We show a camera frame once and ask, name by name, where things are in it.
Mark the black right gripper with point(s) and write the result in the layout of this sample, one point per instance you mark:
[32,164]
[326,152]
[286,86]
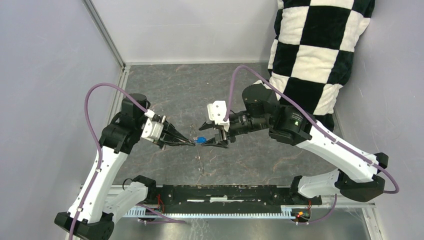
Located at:
[220,139]

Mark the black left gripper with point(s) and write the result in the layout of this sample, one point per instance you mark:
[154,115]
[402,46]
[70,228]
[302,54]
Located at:
[169,129]

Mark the blue plastic key tag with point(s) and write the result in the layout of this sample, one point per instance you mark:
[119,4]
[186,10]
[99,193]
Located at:
[200,140]

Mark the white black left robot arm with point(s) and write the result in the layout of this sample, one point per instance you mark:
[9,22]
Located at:
[91,216]

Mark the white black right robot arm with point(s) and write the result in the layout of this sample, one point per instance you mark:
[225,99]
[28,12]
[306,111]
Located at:
[356,174]

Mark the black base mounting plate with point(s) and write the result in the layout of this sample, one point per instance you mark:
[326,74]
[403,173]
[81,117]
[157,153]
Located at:
[225,199]

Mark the black white checkered pillow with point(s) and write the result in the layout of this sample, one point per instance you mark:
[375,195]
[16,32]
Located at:
[312,55]

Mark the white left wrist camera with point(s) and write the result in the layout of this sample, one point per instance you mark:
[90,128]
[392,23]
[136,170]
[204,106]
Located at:
[153,126]

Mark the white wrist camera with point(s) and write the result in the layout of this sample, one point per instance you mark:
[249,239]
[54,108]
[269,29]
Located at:
[216,112]
[153,126]

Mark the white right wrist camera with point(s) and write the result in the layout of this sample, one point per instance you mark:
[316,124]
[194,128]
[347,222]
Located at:
[216,112]

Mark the aluminium frame rail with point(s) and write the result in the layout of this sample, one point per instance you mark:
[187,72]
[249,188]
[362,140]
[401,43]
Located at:
[124,68]

